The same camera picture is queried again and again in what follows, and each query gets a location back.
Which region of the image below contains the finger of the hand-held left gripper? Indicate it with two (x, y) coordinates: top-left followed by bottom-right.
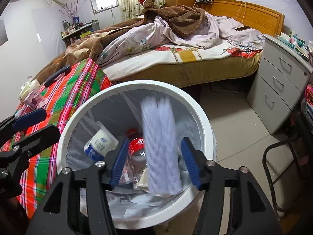
(10, 124), (61, 163)
(0, 108), (47, 145)

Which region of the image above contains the rose print bed sheet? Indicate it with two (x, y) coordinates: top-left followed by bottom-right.
(100, 39), (263, 89)

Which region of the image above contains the brown teddy bear red hat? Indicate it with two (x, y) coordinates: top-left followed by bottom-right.
(138, 0), (159, 11)

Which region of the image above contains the shelf with bottles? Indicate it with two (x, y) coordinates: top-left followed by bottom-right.
(61, 21), (101, 47)

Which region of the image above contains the white foam net sleeve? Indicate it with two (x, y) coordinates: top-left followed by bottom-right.
(140, 95), (183, 196)

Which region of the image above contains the white yogurt cup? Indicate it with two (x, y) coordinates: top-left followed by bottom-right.
(84, 128), (119, 162)

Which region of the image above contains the green white tissue box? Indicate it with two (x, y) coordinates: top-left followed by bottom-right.
(19, 76), (41, 97)

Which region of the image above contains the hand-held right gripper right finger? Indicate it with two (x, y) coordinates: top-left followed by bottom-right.
(180, 137), (284, 235)

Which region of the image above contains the clear plastic bottle red label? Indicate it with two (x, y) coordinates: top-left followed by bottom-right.
(126, 128), (151, 191)

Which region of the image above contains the vase of bare branches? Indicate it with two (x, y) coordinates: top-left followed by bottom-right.
(59, 0), (81, 21)

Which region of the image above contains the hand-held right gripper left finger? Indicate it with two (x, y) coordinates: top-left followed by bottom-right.
(26, 137), (130, 235)

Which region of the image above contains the dark blue glasses case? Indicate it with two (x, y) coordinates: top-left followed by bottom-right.
(44, 64), (72, 87)

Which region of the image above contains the yellow cable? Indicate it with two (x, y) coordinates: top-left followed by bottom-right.
(238, 1), (246, 22)

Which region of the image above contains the grey drawer cabinet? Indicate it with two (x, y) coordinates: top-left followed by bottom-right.
(246, 34), (313, 135)

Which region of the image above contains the red green plaid tablecloth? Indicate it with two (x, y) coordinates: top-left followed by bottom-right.
(0, 58), (113, 219)

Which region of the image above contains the brown patterned blanket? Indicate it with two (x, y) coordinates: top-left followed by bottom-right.
(32, 17), (154, 85)

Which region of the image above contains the red milk carton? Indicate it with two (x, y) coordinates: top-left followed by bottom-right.
(23, 88), (47, 109)

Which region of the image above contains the small window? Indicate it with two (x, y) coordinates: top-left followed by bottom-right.
(89, 0), (119, 15)

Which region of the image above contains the pile of small boxes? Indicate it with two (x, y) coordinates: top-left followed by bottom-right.
(276, 28), (313, 61)

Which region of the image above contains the wooden headboard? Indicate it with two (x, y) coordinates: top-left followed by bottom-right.
(199, 0), (285, 36)

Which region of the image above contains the translucent bin liner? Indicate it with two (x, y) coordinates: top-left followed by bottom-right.
(66, 90), (196, 223)

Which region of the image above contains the grey wall panel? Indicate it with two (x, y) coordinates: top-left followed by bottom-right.
(0, 20), (9, 47)

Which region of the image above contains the beige wrapper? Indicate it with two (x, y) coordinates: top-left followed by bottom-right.
(133, 168), (150, 191)

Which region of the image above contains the white round trash bin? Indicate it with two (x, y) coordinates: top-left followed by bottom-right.
(56, 80), (218, 230)

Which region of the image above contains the black metal chair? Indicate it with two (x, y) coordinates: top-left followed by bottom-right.
(263, 108), (313, 213)

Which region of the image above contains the pale floral duvet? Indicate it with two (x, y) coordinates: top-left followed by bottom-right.
(99, 15), (266, 61)

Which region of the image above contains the brown fleece blanket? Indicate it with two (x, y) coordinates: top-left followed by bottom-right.
(144, 4), (209, 38)

